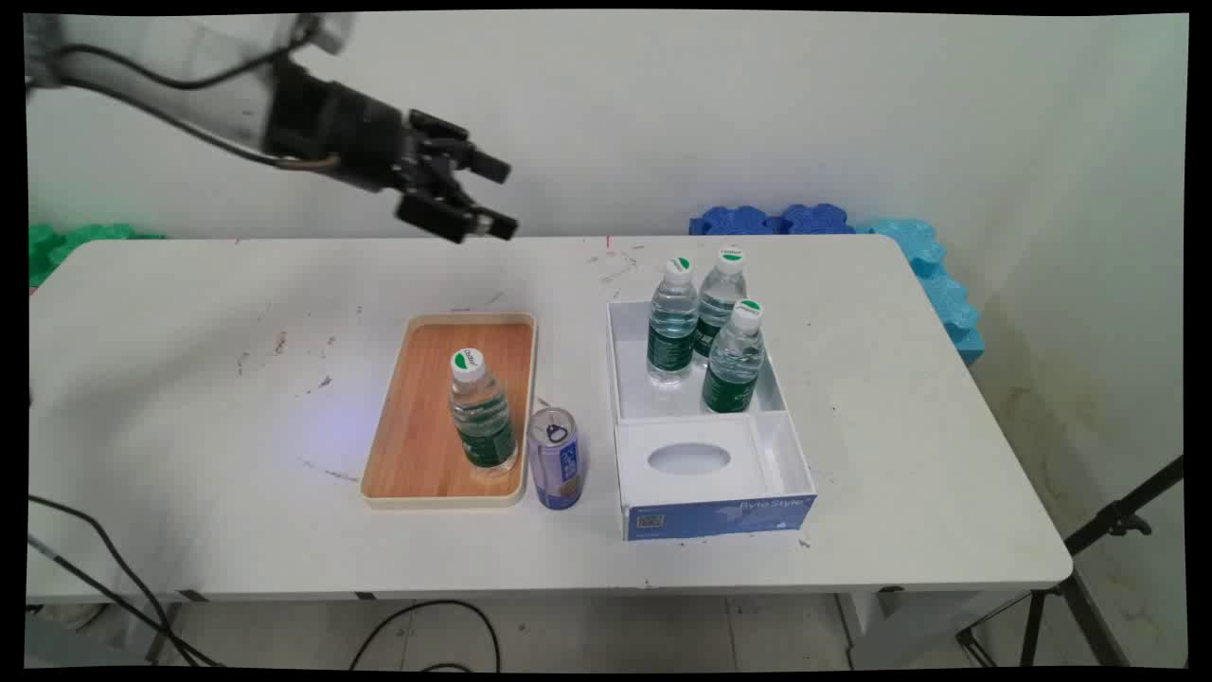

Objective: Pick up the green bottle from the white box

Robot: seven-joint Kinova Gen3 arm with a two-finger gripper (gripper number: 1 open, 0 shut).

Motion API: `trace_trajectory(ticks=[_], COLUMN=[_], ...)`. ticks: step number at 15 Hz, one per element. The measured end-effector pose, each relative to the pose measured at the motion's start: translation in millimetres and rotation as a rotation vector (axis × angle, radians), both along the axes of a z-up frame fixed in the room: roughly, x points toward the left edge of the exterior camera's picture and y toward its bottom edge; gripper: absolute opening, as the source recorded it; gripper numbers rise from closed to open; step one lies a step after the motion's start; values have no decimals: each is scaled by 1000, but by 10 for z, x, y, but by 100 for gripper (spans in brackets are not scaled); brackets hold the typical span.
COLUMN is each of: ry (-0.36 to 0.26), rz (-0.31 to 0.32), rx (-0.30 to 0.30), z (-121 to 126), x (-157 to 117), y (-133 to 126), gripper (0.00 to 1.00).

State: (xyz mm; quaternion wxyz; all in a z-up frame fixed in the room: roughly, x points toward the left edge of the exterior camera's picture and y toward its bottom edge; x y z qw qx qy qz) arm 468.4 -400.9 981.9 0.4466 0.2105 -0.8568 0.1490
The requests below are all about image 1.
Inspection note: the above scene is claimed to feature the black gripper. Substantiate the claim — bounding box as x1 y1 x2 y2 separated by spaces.
268 61 520 245

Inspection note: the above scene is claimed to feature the water bottle with green label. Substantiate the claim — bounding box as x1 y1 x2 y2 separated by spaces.
694 246 749 361
448 348 520 476
647 256 700 388
702 298 766 415

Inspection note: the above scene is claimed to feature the wooden tray with cream rim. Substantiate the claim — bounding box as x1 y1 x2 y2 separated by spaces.
360 313 539 511

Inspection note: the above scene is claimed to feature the dark blue foam mat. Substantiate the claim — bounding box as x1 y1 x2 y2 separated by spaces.
688 206 783 237
780 203 859 236

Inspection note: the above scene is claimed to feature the purple drink can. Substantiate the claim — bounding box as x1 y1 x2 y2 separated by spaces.
526 407 582 512

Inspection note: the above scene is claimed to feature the white and blue cardboard box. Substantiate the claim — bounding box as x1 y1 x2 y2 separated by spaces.
606 298 817 543

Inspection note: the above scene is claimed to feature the green foam mat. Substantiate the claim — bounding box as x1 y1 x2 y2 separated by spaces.
28 223 168 289

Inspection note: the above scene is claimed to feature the cyan foam mat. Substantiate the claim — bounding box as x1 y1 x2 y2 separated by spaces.
855 217 987 367

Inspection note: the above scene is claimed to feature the white table leg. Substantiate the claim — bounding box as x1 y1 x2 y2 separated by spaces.
837 589 1035 672

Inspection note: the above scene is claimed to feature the black tripod stand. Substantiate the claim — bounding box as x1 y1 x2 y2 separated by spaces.
954 455 1185 669

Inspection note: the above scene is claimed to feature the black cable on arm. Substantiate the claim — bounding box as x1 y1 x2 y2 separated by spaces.
45 27 321 92
27 76 339 174

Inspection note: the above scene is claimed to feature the black floor cable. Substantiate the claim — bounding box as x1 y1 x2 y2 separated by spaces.
348 599 503 673
27 494 226 670

